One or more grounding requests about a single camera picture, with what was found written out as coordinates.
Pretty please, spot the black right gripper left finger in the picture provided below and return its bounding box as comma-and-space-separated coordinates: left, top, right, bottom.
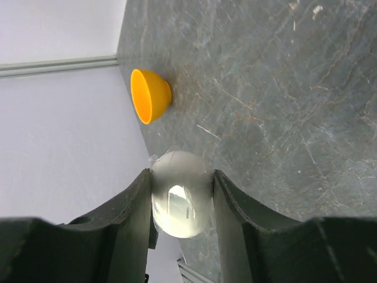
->
1, 169, 157, 282

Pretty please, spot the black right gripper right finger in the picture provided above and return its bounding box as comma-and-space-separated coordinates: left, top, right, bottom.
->
213, 170, 376, 282

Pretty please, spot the white earbud charging case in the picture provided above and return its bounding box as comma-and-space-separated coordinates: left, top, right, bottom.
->
150, 150, 214, 239

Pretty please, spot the orange plastic bowl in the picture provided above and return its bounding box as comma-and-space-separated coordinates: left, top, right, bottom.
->
130, 69, 172, 124

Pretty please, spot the aluminium frame rail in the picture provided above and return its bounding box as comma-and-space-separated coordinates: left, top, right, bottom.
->
1, 55, 118, 79

